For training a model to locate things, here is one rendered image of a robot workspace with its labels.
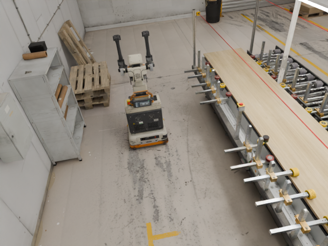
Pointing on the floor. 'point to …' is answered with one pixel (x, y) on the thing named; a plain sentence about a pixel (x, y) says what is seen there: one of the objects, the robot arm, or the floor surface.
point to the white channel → (289, 40)
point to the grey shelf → (43, 108)
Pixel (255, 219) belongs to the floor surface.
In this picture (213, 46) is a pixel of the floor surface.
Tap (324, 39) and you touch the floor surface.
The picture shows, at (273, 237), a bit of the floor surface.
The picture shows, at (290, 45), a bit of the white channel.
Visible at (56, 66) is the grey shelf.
